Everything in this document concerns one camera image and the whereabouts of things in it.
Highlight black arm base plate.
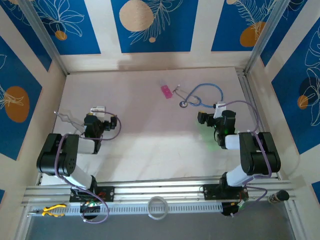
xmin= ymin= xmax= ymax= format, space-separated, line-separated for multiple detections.
xmin=202 ymin=183 xmax=249 ymax=201
xmin=69 ymin=186 xmax=116 ymax=203

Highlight white slotted cable duct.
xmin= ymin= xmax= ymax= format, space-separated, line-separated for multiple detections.
xmin=26 ymin=201 xmax=224 ymax=217

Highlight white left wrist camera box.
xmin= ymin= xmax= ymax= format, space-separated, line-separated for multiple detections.
xmin=89 ymin=106 xmax=106 ymax=119

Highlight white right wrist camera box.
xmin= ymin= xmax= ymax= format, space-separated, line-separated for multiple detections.
xmin=213 ymin=101 xmax=227 ymax=119

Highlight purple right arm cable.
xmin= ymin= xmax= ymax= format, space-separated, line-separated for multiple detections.
xmin=223 ymin=99 xmax=273 ymax=218

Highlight white tape roll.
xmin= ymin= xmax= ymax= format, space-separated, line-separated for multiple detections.
xmin=146 ymin=196 xmax=169 ymax=221

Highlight aluminium mounting rail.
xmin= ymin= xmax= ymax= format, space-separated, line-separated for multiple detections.
xmin=21 ymin=174 xmax=298 ymax=208

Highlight black controller board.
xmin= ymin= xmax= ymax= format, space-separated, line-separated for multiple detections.
xmin=79 ymin=201 xmax=103 ymax=221
xmin=221 ymin=201 xmax=247 ymax=218

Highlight yellow handled pliers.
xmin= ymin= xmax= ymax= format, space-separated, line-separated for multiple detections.
xmin=27 ymin=203 xmax=68 ymax=218

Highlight blue stethoscope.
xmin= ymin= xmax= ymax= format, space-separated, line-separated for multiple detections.
xmin=174 ymin=83 xmax=224 ymax=109

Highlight metal wire tongs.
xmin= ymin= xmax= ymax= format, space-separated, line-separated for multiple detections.
xmin=54 ymin=109 xmax=87 ymax=136

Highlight light green paper sheet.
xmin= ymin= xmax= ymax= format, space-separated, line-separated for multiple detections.
xmin=194 ymin=119 xmax=221 ymax=152

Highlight aluminium frame post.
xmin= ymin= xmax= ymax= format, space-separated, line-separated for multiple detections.
xmin=243 ymin=0 xmax=296 ymax=74
xmin=17 ymin=0 xmax=70 ymax=76

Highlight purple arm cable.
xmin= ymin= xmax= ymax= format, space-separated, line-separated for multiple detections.
xmin=223 ymin=99 xmax=273 ymax=218
xmin=54 ymin=111 xmax=123 ymax=224

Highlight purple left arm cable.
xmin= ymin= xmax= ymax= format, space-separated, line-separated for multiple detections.
xmin=54 ymin=111 xmax=123 ymax=224

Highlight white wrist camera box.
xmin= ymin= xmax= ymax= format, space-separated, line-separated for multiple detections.
xmin=89 ymin=106 xmax=106 ymax=119
xmin=213 ymin=101 xmax=227 ymax=119

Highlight small pink bottle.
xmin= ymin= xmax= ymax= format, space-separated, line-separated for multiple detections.
xmin=157 ymin=79 xmax=174 ymax=100

